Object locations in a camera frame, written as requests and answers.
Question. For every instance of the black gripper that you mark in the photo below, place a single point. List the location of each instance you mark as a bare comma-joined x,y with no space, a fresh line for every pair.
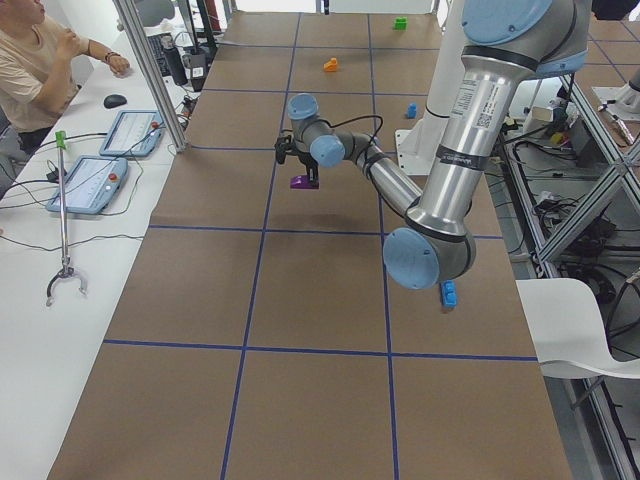
306,161

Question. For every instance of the purple trapezoid block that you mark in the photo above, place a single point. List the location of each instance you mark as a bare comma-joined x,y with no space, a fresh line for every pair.
303,182

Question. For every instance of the orange trapezoid block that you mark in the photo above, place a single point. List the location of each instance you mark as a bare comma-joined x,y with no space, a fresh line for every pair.
332,65

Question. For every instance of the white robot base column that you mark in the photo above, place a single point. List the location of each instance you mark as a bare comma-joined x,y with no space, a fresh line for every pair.
416,148

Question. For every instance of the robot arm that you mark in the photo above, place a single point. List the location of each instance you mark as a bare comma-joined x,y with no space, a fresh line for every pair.
499,45

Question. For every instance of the blue block near elbow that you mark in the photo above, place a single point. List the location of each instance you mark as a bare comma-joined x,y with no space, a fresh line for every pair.
448,294

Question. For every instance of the green block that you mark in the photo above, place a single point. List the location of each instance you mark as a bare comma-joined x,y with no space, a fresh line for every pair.
400,23

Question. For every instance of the black water bottle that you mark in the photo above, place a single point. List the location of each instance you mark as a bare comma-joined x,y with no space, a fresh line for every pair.
173,61

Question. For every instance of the upper teach pendant tablet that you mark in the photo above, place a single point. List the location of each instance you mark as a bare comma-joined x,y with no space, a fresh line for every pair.
133,133

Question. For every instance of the teach pendant tablet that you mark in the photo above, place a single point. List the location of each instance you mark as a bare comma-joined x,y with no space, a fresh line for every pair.
92,183
133,133

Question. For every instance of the black computer mouse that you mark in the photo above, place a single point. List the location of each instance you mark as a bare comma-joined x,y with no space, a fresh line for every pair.
114,100

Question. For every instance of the lower teach pendant tablet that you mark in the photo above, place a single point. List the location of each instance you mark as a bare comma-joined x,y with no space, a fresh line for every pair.
92,183

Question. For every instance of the grabber reacher tool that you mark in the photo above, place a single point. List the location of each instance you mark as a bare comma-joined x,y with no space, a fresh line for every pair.
67,271

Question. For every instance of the person in beige shirt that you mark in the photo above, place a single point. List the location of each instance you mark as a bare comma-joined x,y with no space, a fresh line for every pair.
36,74

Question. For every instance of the white chair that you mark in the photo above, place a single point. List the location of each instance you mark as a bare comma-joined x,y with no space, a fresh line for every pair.
567,331

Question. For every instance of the aluminium frame post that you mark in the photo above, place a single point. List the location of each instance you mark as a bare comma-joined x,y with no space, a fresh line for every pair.
138,40

